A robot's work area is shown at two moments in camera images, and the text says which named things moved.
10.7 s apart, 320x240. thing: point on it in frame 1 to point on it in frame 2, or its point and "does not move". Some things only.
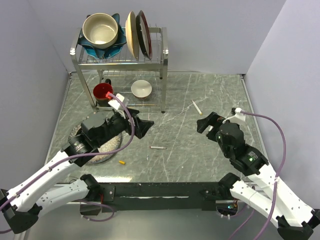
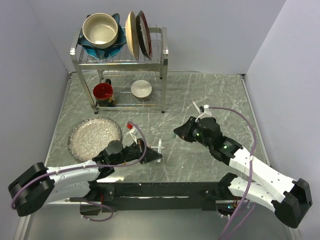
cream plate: (132, 35) does not move
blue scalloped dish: (112, 50) does not move
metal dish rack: (121, 81) does not move
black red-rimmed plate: (143, 35) does not move
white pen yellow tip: (197, 107) does not move
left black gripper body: (120, 122) to (135, 152)
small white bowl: (141, 89) does not move
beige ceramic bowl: (100, 30) does not move
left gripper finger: (141, 126) to (152, 155)
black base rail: (162, 195) does not move
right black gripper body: (212, 134) to (194, 134)
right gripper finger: (202, 124) to (183, 131)
